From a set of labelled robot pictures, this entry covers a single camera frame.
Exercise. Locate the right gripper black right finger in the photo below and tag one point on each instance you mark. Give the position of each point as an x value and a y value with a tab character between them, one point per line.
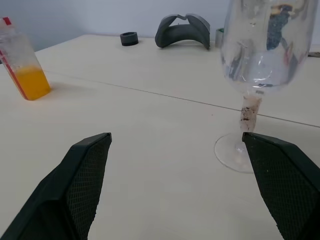
287	185

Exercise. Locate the clear tape roll green core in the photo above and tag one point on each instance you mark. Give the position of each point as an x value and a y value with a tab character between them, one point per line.
218	37

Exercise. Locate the clear bottle with orange juice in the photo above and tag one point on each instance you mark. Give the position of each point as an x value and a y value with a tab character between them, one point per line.
32	82

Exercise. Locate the grey curved plastic shell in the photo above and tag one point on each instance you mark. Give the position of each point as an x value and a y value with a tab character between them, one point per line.
175	33

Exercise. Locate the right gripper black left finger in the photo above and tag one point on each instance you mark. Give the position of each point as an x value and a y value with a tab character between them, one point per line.
62	190

